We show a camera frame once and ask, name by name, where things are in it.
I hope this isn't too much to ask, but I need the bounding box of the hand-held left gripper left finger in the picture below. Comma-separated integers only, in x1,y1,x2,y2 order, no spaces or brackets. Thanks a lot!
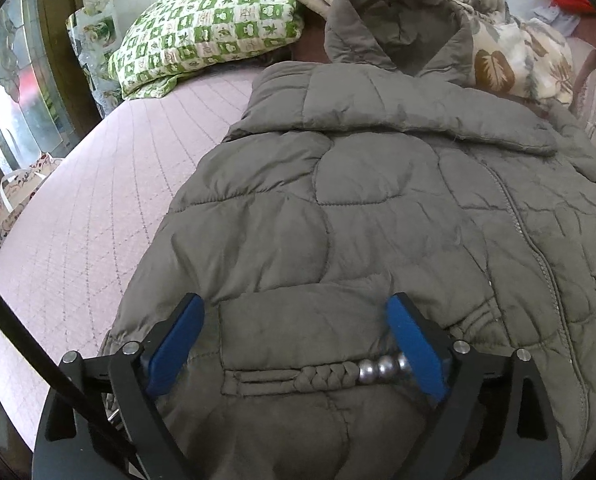
45,292,206,480

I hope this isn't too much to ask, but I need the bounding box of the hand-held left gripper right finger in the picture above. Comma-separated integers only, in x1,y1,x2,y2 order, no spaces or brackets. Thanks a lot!
384,292,558,480

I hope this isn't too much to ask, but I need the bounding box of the olive quilted hooded jacket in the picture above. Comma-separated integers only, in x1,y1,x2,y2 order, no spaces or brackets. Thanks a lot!
99,0,596,480

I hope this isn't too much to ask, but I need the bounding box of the pink quilted bed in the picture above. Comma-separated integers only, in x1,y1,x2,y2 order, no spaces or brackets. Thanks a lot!
0,35,596,453

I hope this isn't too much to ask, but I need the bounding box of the floral paper bag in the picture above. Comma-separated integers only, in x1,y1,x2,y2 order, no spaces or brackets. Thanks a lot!
0,156,64,253

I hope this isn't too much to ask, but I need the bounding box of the green checkered pillow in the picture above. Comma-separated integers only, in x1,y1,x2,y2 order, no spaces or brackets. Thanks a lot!
108,0,305,101

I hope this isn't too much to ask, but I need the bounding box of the leaf print blanket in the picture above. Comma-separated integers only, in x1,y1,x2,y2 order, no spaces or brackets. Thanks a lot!
238,0,575,106

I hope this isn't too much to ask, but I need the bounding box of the light blue cloth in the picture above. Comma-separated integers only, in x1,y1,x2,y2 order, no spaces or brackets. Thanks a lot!
532,5,584,38

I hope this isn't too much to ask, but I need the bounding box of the black cable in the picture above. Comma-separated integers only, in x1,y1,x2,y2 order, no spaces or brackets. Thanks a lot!
0,274,151,480

